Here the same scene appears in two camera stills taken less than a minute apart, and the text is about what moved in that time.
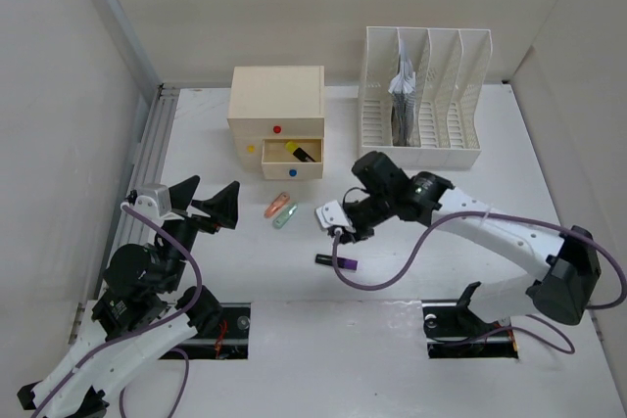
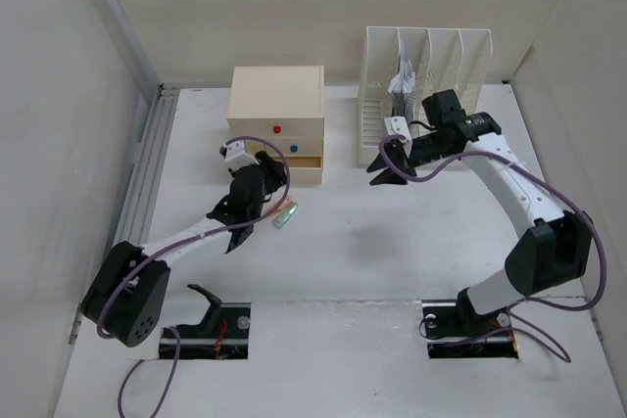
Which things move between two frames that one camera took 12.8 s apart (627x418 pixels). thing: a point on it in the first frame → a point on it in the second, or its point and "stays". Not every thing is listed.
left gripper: [222, 207] → [271, 172]
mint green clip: [284, 217] stays
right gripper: [360, 233] → [398, 156]
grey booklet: [403, 90] stays
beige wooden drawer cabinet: [271, 105] stays
